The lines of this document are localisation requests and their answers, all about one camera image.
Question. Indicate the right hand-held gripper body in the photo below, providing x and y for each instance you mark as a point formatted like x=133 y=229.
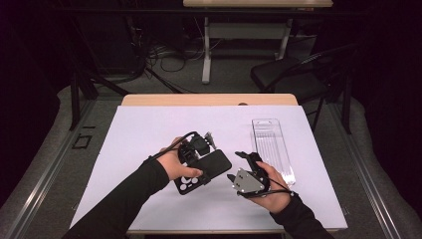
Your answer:
x=249 y=182

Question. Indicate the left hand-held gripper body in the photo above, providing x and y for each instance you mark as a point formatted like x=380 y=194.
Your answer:
x=197 y=146

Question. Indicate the black smartphone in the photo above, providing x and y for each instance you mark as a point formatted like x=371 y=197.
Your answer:
x=215 y=164

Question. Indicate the clear plastic box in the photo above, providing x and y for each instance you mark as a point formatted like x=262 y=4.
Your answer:
x=272 y=146

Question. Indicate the person's left hand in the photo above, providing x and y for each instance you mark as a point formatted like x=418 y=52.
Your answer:
x=172 y=164

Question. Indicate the person's right hand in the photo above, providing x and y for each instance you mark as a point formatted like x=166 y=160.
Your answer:
x=275 y=203

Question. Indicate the white table mat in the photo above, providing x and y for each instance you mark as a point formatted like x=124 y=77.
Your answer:
x=149 y=126

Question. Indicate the black folding chair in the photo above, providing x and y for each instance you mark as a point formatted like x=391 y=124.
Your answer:
x=285 y=76

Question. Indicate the desk with white legs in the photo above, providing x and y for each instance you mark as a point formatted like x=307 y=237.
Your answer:
x=206 y=49

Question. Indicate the black metal stand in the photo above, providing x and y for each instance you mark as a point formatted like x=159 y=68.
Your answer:
x=75 y=106

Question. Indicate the metal floor rail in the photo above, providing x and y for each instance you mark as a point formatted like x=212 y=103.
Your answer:
x=47 y=172
x=366 y=172

